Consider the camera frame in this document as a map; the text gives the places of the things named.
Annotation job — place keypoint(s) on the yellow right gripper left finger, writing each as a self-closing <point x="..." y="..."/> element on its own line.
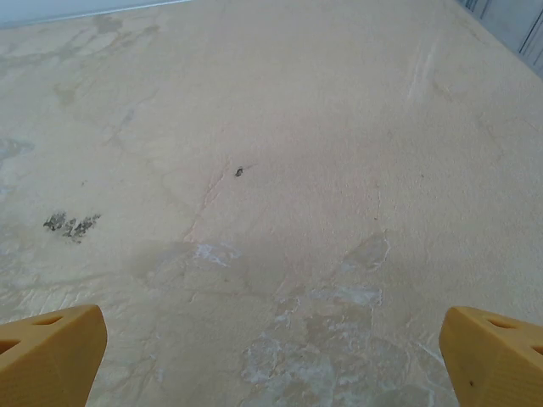
<point x="51" y="360"/>

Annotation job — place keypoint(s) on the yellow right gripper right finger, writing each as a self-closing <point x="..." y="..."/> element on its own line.
<point x="496" y="364"/>

